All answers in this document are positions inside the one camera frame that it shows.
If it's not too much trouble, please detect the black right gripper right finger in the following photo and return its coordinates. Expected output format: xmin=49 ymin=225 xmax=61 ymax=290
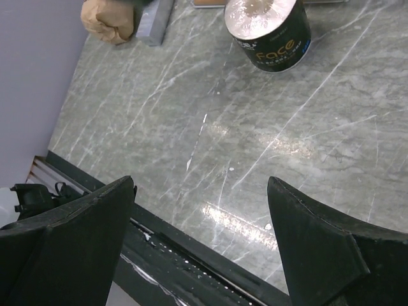
xmin=267 ymin=177 xmax=407 ymax=305

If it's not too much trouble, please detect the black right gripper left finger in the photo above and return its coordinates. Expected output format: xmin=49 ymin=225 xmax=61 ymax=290
xmin=1 ymin=176 xmax=135 ymax=305

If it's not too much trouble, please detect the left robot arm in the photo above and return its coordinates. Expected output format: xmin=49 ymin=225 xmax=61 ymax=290
xmin=1 ymin=182 xmax=89 ymax=228

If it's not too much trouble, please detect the far black-wrapped paper roll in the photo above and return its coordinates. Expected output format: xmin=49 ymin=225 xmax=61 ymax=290
xmin=224 ymin=1 xmax=312 ymax=73

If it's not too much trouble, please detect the brown paper roll with drawing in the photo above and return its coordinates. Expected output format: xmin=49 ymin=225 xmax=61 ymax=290
xmin=80 ymin=0 xmax=134 ymax=45

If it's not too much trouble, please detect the silver Protefix box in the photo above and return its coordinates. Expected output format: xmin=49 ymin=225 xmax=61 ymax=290
xmin=135 ymin=0 xmax=175 ymax=47

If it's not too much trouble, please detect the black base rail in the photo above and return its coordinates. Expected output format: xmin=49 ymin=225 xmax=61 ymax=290
xmin=28 ymin=149 xmax=294 ymax=306

